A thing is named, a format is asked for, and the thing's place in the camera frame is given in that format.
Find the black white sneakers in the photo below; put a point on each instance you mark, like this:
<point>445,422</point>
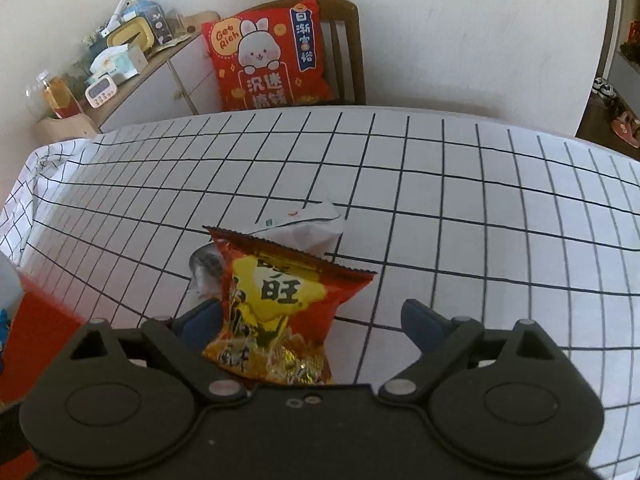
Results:
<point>604,87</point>

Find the blue white carton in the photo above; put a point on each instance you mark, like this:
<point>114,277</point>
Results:
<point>152,20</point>

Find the red yellow snack bag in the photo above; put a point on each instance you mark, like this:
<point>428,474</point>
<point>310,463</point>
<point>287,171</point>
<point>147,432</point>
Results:
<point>280,300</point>

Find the orange drink bottle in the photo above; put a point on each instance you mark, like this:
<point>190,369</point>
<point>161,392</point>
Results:
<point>62,97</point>

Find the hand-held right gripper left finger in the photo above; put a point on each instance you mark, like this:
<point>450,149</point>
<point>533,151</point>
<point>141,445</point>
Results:
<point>200,327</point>

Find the pink slippers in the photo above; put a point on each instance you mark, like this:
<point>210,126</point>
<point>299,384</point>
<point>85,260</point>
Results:
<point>627,129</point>

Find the white kitchen timer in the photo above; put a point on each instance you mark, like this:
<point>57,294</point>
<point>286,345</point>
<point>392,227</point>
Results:
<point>101,90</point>

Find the green yellow tissue box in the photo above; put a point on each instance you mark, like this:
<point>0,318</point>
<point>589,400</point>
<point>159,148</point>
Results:
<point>131,35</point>

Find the red cardboard box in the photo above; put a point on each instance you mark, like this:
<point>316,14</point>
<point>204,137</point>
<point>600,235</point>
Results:
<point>50,320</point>

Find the white snack packet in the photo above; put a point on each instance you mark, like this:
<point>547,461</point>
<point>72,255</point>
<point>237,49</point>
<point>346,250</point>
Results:
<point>305,230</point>

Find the wooden side cabinet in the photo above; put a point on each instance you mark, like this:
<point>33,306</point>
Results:
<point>170,85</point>

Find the white checked tablecloth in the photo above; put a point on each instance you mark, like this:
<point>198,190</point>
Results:
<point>450,210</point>

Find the tissue pack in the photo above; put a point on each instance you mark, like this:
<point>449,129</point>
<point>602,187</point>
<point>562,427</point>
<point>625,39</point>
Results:
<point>117,65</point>

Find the wooden chair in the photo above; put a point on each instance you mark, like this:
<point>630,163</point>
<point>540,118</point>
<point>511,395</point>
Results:
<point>347,50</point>

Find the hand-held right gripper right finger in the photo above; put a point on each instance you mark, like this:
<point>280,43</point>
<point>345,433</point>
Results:
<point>425,327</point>

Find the red rabbit cushion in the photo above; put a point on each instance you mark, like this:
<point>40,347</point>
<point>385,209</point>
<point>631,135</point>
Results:
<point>265,55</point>

